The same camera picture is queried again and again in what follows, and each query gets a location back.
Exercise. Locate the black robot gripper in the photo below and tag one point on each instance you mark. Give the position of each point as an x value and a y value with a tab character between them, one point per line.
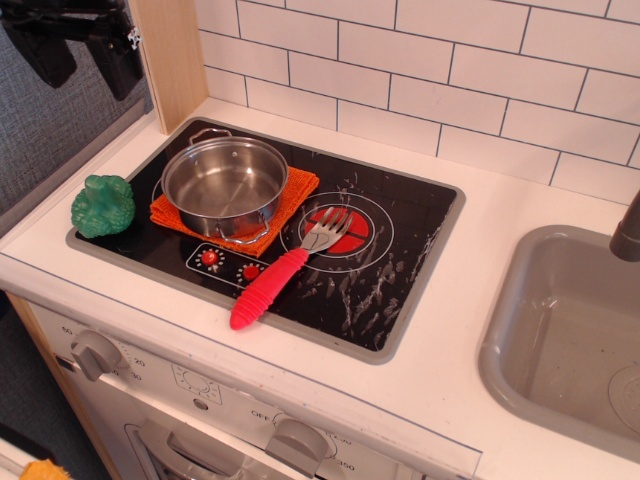
39	30

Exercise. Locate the green toy broccoli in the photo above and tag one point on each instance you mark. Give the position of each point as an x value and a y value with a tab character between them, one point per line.
105	206

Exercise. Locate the black toy stove top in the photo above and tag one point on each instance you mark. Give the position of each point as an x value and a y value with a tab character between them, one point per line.
355	297

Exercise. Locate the stainless steel pot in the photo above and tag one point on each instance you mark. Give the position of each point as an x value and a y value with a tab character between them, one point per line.
226	186

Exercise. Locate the orange cloth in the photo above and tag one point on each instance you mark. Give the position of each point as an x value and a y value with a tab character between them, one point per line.
300	185

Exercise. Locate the grey left oven knob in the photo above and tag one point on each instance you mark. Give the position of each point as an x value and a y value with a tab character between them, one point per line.
95	354

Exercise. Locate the grey oven knob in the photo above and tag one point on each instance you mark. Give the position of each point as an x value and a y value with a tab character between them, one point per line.
298	446
95	354

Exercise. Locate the orange object bottom left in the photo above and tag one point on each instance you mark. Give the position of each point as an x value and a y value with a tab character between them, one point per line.
43	470

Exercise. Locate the grey right oven knob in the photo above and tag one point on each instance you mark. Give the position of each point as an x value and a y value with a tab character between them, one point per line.
298	446

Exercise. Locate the grey sink basin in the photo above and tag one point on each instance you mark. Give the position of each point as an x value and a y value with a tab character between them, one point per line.
562	346

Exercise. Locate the grey faucet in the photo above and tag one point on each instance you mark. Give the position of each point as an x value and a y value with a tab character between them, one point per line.
625	242

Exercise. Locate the wooden side post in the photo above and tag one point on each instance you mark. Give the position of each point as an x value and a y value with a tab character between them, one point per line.
172	58

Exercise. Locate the red handled metal fork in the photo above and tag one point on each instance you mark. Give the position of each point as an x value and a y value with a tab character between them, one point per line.
260	294

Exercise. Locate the grey oven door handle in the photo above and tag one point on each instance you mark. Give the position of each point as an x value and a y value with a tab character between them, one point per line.
178	456

